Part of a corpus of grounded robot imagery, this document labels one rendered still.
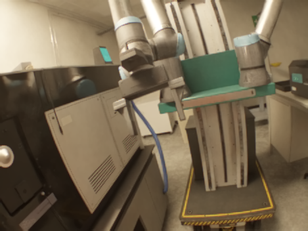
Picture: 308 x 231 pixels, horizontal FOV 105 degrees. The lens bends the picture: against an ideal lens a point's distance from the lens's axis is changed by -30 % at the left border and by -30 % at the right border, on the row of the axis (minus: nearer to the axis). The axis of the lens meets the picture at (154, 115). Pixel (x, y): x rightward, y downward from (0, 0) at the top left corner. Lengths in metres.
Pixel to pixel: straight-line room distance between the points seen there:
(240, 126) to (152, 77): 0.84
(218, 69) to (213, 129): 0.42
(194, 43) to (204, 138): 0.64
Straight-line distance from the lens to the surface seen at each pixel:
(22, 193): 0.57
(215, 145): 1.25
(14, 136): 0.57
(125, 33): 0.50
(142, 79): 0.44
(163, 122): 3.56
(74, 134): 0.73
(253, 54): 0.91
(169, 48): 0.62
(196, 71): 1.03
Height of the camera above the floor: 1.28
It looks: 13 degrees down
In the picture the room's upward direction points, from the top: 15 degrees counter-clockwise
